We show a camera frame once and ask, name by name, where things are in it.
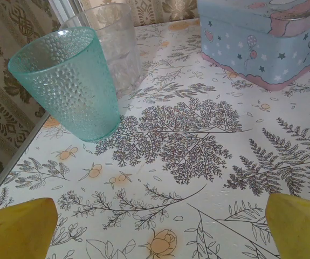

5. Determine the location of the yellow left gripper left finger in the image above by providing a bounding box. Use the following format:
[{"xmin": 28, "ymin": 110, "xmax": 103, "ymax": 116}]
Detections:
[{"xmin": 0, "ymin": 197, "xmax": 59, "ymax": 259}]

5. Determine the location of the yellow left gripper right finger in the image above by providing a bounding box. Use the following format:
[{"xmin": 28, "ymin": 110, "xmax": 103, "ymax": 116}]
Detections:
[{"xmin": 266, "ymin": 193, "xmax": 310, "ymax": 259}]

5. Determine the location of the floral tablecloth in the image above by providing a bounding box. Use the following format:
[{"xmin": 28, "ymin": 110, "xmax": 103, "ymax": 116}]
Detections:
[{"xmin": 0, "ymin": 18, "xmax": 310, "ymax": 259}]

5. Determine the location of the teal dimpled plastic cup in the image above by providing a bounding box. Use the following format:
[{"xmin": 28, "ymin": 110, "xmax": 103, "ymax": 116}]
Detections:
[{"xmin": 8, "ymin": 26, "xmax": 122, "ymax": 143}]

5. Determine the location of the clear plastic cup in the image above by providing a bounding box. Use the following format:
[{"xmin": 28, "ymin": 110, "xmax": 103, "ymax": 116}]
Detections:
[{"xmin": 59, "ymin": 3, "xmax": 142, "ymax": 99}]

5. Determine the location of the aluminium corner post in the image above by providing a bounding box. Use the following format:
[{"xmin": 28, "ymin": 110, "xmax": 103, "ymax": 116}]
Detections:
[{"xmin": 48, "ymin": 0, "xmax": 84, "ymax": 30}]

